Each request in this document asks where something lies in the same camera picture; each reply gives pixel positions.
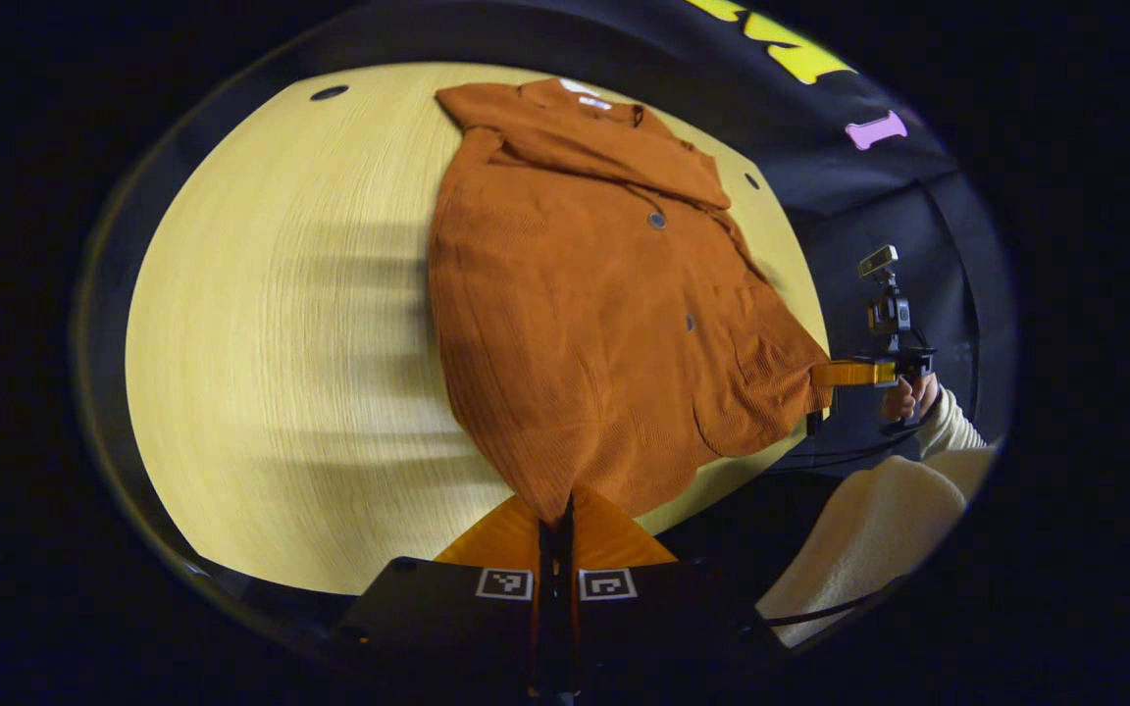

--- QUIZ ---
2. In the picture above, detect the black backdrop cloth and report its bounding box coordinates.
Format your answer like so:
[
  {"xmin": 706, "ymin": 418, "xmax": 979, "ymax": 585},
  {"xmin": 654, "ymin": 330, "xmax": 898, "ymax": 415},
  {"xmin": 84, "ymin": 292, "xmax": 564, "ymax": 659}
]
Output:
[{"xmin": 75, "ymin": 0, "xmax": 1017, "ymax": 629}]

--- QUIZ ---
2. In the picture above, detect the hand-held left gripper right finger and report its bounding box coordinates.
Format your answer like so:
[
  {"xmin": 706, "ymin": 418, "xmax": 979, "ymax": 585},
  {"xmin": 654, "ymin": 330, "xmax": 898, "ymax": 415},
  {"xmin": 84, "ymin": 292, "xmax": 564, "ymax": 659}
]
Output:
[{"xmin": 561, "ymin": 485, "xmax": 787, "ymax": 702}]

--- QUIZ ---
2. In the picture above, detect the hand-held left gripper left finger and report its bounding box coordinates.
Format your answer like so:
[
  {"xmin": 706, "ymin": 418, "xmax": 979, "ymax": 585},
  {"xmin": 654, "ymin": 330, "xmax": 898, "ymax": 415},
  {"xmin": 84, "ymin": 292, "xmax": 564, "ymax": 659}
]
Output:
[{"xmin": 330, "ymin": 495, "xmax": 558, "ymax": 702}]

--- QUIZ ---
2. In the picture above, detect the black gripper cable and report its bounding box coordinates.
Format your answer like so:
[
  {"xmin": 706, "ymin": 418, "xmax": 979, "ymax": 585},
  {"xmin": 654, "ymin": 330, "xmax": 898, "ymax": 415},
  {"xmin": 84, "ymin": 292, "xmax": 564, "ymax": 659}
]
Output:
[
  {"xmin": 771, "ymin": 429, "xmax": 919, "ymax": 474},
  {"xmin": 756, "ymin": 577, "xmax": 909, "ymax": 629}
]

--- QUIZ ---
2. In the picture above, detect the orange button-up jacket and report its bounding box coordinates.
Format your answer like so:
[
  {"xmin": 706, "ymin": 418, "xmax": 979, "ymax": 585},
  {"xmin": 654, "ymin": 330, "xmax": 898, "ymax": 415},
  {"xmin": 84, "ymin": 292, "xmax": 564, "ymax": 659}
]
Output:
[{"xmin": 428, "ymin": 78, "xmax": 833, "ymax": 526}]

